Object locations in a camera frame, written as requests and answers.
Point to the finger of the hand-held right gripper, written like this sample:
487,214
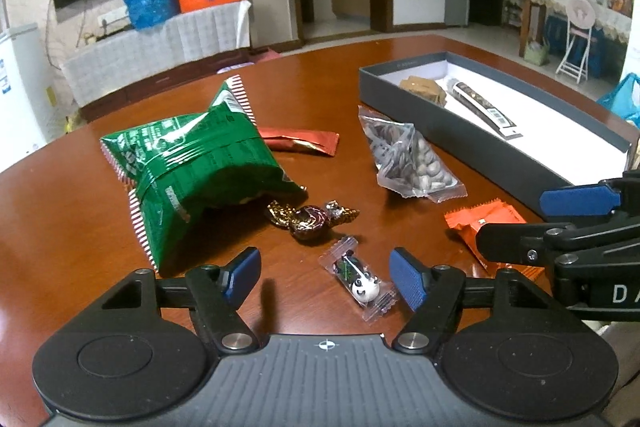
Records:
510,244
580,202

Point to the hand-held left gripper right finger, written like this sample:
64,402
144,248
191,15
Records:
407,279

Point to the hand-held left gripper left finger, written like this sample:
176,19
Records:
245,272

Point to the orange snack packet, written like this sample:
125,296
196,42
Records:
475,217

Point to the clear panda candy packet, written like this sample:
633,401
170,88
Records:
362,287

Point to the grey cardboard box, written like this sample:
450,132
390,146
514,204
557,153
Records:
550,117

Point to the green snack bag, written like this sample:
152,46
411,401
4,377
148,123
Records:
200,157

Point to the brown foil-wrapped chocolate candy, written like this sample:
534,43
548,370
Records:
307,219

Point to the light blue plastic bag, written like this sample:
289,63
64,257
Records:
625,99

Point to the clear nut packet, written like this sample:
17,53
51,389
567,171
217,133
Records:
405,162

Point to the dark stick packet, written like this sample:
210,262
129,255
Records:
480,104

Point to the red stick packet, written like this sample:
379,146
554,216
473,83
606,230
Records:
305,139

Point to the small green bag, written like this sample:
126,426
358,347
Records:
536,53

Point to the tan snack packet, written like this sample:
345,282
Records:
422,89

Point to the white folding chair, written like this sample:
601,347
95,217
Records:
580,14

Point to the pink floor item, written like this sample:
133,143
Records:
267,57

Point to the yellow plastic bag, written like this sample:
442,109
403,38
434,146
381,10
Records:
72,119

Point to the white cabinet cloth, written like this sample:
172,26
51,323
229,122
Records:
150,44

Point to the white chest freezer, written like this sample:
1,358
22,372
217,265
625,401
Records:
25,97

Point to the white power strip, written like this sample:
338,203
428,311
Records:
110,17

